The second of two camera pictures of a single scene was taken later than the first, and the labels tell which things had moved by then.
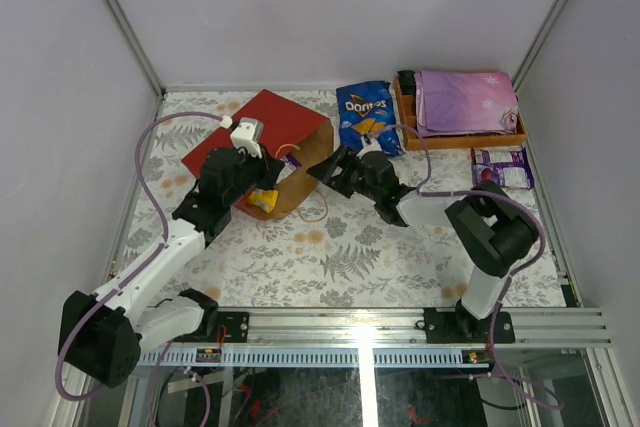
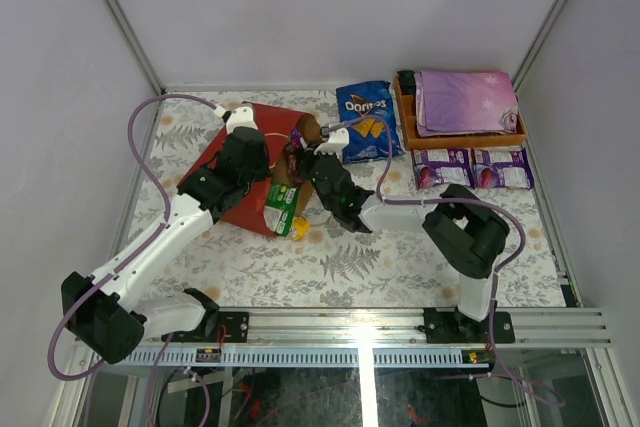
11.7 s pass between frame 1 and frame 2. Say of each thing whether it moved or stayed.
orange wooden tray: stayed
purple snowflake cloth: stayed
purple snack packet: stayed
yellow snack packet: moved
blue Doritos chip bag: stayed
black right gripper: moved
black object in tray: stayed
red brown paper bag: moved
